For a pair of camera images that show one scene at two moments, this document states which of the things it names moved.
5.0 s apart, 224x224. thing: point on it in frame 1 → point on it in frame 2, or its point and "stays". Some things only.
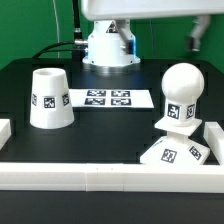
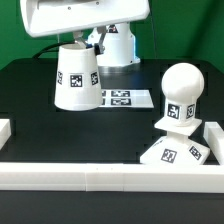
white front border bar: [152, 177] stays
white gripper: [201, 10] → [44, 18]
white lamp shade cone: [51, 105] → [78, 80]
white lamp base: [176, 148] stays
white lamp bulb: [182, 84] stays
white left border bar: [5, 131] stays
